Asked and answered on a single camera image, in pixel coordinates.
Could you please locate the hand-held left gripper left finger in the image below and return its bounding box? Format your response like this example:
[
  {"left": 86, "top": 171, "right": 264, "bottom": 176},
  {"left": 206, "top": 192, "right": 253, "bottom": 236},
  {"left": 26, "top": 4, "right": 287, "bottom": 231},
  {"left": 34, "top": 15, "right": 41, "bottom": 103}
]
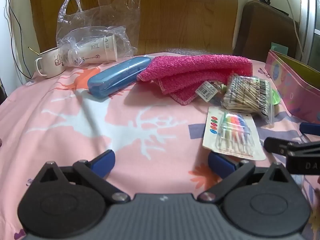
[{"left": 33, "top": 150, "right": 130, "bottom": 203}]

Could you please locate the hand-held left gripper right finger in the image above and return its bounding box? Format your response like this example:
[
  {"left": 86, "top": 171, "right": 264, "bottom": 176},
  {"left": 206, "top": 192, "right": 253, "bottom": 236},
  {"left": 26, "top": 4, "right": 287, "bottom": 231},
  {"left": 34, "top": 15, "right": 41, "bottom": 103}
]
[{"left": 198, "top": 151, "right": 297, "bottom": 203}]

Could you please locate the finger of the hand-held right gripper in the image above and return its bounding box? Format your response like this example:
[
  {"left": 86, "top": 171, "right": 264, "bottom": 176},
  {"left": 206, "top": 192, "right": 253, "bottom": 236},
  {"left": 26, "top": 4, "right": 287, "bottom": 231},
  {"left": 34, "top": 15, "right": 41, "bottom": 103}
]
[
  {"left": 264, "top": 137, "right": 320, "bottom": 154},
  {"left": 299, "top": 122, "right": 320, "bottom": 137}
]

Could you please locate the pack of colourful interdental brushes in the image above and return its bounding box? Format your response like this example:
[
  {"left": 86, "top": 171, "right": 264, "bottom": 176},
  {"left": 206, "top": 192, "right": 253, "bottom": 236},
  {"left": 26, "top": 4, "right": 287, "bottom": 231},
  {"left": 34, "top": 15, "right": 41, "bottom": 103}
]
[{"left": 202, "top": 106, "right": 267, "bottom": 161}]

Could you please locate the pink tin box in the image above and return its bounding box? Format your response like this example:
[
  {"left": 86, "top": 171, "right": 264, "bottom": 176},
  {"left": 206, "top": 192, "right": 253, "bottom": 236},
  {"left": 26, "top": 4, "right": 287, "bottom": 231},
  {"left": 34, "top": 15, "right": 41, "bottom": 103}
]
[{"left": 264, "top": 50, "right": 320, "bottom": 124}]

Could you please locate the green plastic lid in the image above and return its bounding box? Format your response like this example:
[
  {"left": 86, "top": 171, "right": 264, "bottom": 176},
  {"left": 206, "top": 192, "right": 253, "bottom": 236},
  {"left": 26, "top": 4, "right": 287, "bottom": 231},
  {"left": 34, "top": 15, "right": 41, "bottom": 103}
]
[{"left": 271, "top": 89, "right": 281, "bottom": 105}]

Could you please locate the pink printed bedsheet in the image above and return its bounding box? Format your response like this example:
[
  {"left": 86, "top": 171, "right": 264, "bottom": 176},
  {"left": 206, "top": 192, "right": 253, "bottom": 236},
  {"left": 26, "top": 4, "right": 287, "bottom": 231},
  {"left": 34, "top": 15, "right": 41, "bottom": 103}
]
[{"left": 0, "top": 52, "right": 320, "bottom": 240}]

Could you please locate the bag of cotton swabs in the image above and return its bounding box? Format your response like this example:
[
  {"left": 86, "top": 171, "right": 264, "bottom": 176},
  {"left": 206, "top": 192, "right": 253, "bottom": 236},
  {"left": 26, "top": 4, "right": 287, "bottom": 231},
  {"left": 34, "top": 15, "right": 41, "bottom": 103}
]
[{"left": 221, "top": 74, "right": 275, "bottom": 124}]

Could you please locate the small barcode packet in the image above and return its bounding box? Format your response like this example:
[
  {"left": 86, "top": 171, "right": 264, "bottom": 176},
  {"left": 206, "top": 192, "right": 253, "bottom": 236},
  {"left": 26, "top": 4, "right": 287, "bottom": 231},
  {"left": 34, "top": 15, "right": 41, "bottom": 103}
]
[{"left": 196, "top": 81, "right": 227, "bottom": 105}]

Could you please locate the blue plastic case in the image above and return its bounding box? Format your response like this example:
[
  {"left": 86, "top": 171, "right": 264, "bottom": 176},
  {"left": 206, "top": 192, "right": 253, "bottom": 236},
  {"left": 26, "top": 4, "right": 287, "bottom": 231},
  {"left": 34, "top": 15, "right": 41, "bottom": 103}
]
[{"left": 87, "top": 56, "right": 152, "bottom": 98}]

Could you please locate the teal card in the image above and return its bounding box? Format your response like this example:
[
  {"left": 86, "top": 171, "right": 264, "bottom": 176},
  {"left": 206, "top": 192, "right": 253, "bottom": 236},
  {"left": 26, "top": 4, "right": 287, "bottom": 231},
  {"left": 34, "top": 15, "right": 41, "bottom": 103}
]
[{"left": 271, "top": 42, "right": 288, "bottom": 55}]

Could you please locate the pink towel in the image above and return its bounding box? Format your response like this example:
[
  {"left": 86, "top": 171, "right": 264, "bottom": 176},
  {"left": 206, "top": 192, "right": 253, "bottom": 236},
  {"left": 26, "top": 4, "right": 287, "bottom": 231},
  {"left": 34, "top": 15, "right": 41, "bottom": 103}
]
[{"left": 137, "top": 54, "right": 252, "bottom": 105}]

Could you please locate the white enamel mug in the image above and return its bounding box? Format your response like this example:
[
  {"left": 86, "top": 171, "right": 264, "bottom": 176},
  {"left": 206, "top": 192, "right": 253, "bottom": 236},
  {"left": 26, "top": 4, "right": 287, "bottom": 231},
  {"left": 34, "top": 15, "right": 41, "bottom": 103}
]
[{"left": 34, "top": 47, "right": 66, "bottom": 79}]

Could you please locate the stack of white paper cups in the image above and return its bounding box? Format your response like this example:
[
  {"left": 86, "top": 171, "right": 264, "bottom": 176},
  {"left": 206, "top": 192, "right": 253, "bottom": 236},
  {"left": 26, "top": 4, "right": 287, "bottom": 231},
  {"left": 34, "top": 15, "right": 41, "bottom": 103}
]
[{"left": 69, "top": 34, "right": 118, "bottom": 64}]

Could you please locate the bubble wrap sheet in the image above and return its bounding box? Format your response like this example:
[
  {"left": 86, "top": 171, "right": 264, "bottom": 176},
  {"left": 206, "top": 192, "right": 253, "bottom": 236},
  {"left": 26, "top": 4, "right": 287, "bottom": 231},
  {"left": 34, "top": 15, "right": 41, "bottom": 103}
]
[{"left": 166, "top": 47, "right": 215, "bottom": 55}]

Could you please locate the clear plastic cup sleeve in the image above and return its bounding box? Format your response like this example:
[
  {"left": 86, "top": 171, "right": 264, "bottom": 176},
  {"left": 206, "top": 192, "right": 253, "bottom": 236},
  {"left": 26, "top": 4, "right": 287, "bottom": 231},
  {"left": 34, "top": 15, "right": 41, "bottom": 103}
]
[{"left": 59, "top": 26, "right": 137, "bottom": 67}]

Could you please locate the large clear plastic bag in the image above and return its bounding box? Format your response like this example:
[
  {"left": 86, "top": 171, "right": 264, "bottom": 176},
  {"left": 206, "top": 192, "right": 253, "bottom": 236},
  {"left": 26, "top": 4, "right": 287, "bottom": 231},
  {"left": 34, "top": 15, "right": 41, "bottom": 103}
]
[{"left": 56, "top": 0, "right": 141, "bottom": 55}]

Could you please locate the wooden headboard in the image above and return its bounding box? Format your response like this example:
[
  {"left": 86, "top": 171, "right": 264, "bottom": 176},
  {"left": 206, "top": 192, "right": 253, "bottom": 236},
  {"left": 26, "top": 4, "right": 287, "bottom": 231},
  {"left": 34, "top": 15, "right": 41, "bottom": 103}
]
[{"left": 29, "top": 0, "right": 238, "bottom": 55}]

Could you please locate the white cable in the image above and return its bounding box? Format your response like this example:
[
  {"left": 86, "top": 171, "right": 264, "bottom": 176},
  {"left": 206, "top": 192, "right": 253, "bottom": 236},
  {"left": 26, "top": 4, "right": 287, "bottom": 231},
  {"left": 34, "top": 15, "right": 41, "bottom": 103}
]
[{"left": 280, "top": 0, "right": 304, "bottom": 58}]

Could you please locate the black cable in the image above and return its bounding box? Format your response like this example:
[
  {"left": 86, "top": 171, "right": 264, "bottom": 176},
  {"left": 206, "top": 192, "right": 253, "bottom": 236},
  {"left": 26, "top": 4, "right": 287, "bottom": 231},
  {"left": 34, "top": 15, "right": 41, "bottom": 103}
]
[{"left": 4, "top": 0, "right": 33, "bottom": 79}]

